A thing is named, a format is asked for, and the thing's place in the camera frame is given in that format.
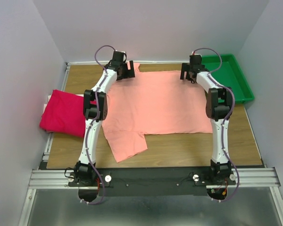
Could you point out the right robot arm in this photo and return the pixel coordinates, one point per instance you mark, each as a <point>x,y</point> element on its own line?
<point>219,108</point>

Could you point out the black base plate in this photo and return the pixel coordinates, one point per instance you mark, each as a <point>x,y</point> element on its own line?
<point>114,182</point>

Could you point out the salmon pink t-shirt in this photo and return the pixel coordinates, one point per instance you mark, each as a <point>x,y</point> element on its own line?
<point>152,103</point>

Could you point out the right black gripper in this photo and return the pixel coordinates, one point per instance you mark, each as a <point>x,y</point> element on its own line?
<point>185,68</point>

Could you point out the green plastic tray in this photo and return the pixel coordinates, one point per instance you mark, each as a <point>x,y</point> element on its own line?
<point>230,75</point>

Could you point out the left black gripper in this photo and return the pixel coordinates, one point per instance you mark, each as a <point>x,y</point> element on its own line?
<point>129,73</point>

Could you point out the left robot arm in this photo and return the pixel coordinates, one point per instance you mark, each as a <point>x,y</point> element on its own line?
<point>95,111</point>

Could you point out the folded white t-shirt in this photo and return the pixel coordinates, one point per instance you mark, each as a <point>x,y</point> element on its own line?
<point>48,99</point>

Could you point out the aluminium frame rail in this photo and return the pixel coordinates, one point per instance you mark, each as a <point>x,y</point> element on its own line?
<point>40,179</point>

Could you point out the folded red t-shirt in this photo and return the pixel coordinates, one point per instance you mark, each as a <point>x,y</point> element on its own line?
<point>64,114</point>

